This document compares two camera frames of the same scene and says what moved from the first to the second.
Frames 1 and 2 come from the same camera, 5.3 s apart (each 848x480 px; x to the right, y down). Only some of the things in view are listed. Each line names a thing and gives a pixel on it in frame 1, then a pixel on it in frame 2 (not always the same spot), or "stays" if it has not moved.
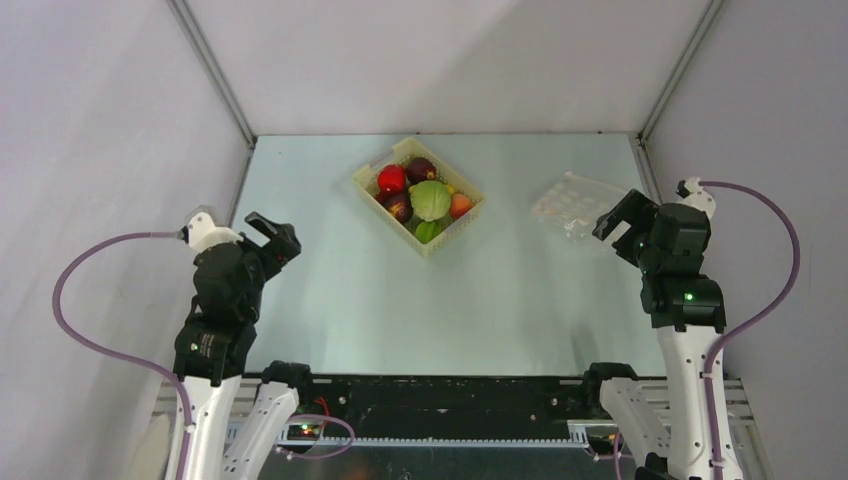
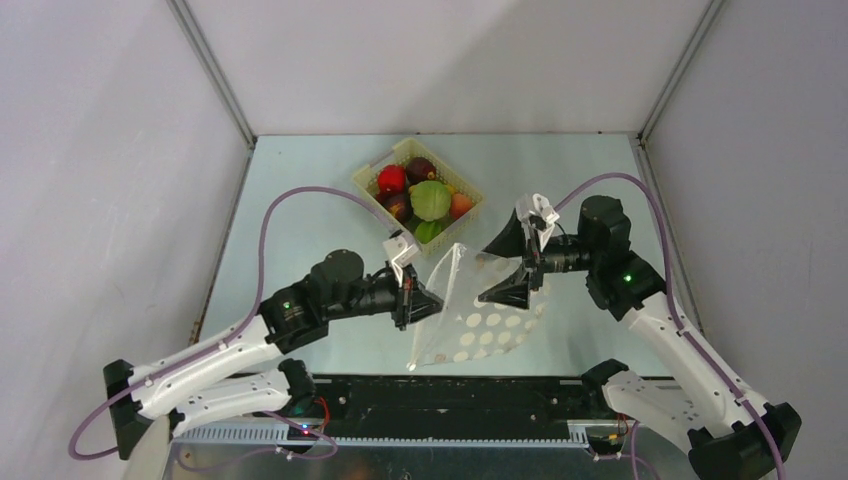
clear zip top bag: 575,203 -> 467,327
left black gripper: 283,246 -> 414,302
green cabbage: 430,199 stays
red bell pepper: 391,180 stays
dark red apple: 400,206 stays
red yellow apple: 420,169 stays
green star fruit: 427,230 stays
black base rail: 448,410 stays
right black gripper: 631,221 -> 530,261
